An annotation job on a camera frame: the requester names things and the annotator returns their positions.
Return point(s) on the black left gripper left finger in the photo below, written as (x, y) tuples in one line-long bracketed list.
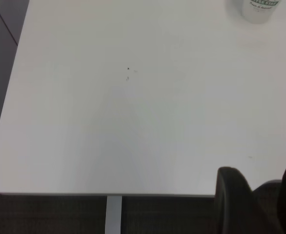
[(233, 202)]

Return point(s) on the white paper coffee cup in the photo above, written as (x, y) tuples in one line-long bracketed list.
[(259, 12)]

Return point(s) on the white metal table leg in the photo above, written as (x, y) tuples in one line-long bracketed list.
[(113, 214)]

